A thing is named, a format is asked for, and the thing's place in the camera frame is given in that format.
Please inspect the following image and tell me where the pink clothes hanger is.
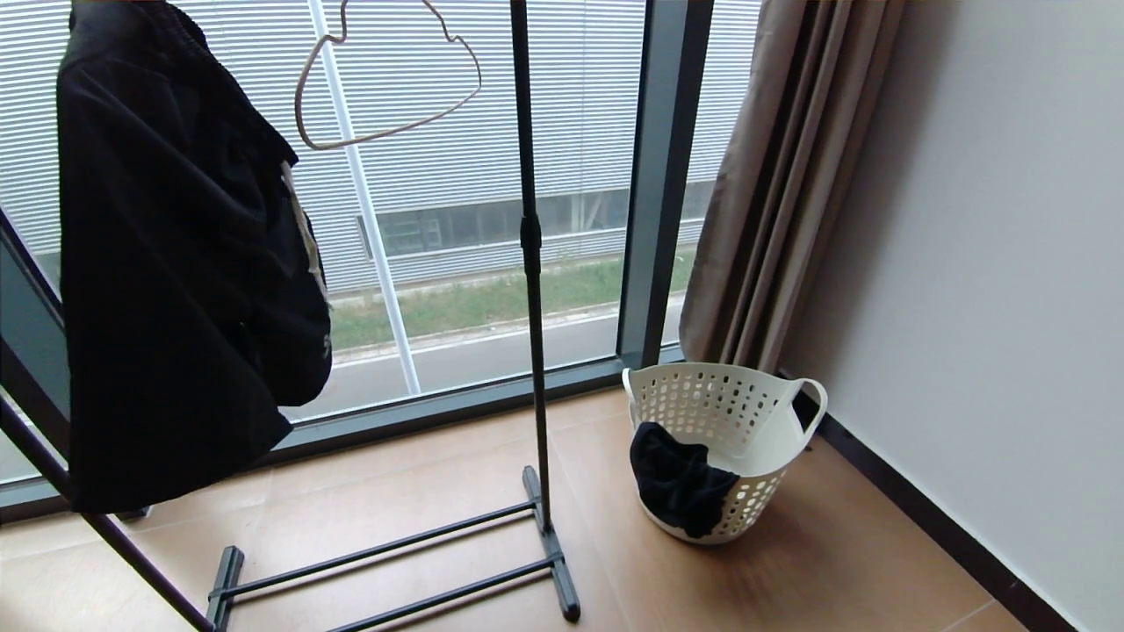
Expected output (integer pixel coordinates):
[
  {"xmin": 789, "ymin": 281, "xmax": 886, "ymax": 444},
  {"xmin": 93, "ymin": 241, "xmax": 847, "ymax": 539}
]
[{"xmin": 293, "ymin": 0, "xmax": 484, "ymax": 153}]

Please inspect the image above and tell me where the window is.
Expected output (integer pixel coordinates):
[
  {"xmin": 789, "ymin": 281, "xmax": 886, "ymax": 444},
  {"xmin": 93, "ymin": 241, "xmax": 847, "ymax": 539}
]
[{"xmin": 0, "ymin": 0, "xmax": 765, "ymax": 528}]

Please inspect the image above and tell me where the white laundry basket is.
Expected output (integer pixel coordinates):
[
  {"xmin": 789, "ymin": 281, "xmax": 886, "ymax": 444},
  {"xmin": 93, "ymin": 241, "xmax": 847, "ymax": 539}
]
[{"xmin": 621, "ymin": 362, "xmax": 830, "ymax": 546}]

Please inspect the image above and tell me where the black garment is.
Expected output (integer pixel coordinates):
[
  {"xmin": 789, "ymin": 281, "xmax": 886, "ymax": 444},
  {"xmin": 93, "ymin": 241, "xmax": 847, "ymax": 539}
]
[{"xmin": 56, "ymin": 0, "xmax": 334, "ymax": 515}]

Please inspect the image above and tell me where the brown curtain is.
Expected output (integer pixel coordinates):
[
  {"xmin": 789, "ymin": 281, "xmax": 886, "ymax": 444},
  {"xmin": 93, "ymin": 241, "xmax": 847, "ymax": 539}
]
[{"xmin": 678, "ymin": 0, "xmax": 911, "ymax": 376}]

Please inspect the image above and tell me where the heap of clothes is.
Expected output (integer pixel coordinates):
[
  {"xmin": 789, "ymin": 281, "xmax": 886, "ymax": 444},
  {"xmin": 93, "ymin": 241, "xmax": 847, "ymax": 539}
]
[{"xmin": 629, "ymin": 420, "xmax": 742, "ymax": 540}]

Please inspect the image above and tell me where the black clothes rack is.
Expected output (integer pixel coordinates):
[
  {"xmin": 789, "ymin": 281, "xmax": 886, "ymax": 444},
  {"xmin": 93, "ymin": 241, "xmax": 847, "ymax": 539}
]
[{"xmin": 0, "ymin": 0, "xmax": 583, "ymax": 632}]

